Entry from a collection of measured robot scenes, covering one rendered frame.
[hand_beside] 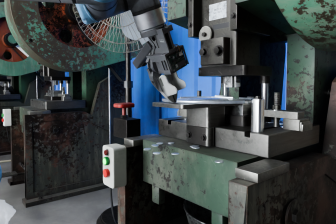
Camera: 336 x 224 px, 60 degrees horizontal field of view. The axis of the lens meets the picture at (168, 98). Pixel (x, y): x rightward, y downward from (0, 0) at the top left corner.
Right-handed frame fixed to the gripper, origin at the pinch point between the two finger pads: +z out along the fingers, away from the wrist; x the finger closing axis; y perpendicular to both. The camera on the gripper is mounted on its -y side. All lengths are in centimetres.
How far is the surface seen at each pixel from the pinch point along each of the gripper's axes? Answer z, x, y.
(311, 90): 16.9, 40.5, 20.8
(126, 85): 15, 39, -83
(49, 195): 78, -15, -149
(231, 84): 7.1, 24.1, 2.5
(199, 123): 11.2, 5.2, 2.1
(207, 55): -5.0, 20.0, -0.3
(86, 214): 84, -8, -110
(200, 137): 14.3, 2.7, 3.5
